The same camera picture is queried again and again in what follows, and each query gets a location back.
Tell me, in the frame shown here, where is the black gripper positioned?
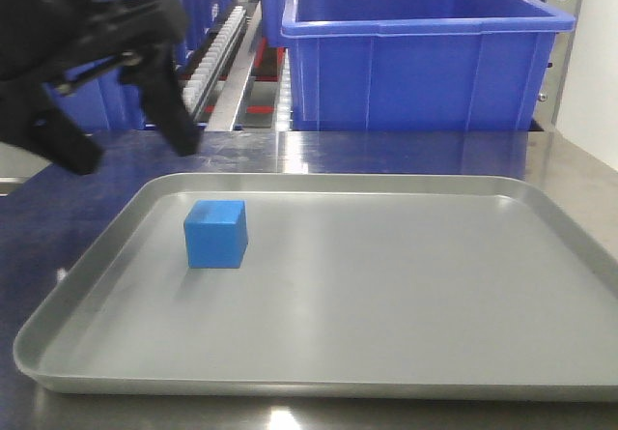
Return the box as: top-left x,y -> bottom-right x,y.
1,0 -> 202,175

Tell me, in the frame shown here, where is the blue cube block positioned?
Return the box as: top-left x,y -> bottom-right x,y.
183,200 -> 248,269

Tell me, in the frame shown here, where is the blue bin near left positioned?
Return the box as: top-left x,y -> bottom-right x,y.
42,0 -> 194,131

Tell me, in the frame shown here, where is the white roller track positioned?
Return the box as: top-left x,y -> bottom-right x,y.
183,6 -> 246,123

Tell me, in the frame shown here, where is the blue bin far left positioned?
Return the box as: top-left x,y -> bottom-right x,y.
182,0 -> 229,51

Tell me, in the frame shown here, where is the grey plastic tray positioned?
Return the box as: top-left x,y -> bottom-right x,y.
14,173 -> 617,401

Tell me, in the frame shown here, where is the blue bin near right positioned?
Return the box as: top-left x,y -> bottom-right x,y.
281,0 -> 576,131

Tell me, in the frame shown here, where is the steel centre divider rail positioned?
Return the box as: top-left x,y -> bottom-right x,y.
206,1 -> 262,132

